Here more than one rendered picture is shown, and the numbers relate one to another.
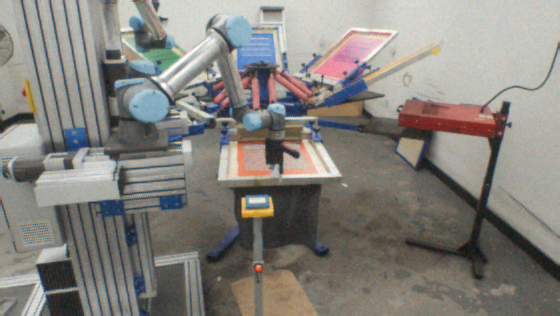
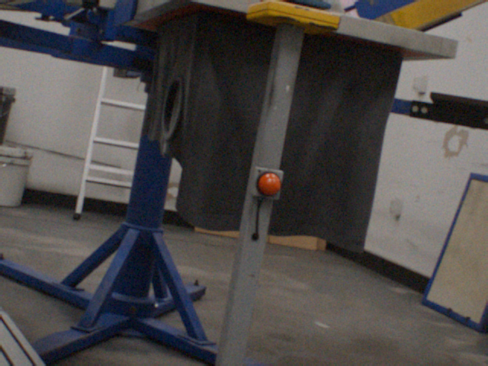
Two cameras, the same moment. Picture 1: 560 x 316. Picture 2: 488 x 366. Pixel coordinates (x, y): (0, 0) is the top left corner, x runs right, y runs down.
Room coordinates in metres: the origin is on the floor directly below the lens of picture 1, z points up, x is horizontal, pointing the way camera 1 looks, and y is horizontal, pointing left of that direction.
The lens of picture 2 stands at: (-0.22, 0.42, 0.73)
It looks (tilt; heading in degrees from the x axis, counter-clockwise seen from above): 3 degrees down; 350
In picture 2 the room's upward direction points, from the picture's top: 10 degrees clockwise
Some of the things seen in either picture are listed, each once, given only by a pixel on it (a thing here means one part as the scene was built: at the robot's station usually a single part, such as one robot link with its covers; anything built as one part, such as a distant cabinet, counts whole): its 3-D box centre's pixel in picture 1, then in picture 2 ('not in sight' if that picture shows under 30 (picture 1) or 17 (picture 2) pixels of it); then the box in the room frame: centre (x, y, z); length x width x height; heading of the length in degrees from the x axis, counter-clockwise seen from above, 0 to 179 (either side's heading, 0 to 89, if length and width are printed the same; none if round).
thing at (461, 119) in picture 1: (447, 117); not in sight; (2.47, -1.14, 1.06); 0.61 x 0.46 x 0.12; 67
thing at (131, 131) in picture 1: (136, 125); not in sight; (1.37, 0.55, 1.31); 0.15 x 0.15 x 0.10
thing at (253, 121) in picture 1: (255, 120); not in sight; (1.56, 0.11, 1.28); 0.11 x 0.11 x 0.08; 38
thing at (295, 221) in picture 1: (278, 214); (286, 136); (1.70, 0.01, 0.74); 0.45 x 0.03 x 0.43; 97
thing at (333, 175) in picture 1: (273, 152); (264, 30); (1.99, 0.04, 0.97); 0.79 x 0.58 x 0.04; 7
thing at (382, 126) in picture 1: (340, 124); (365, 97); (2.77, -0.45, 0.91); 1.34 x 0.40 x 0.08; 67
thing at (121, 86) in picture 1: (133, 96); not in sight; (1.36, 0.55, 1.42); 0.13 x 0.12 x 0.14; 38
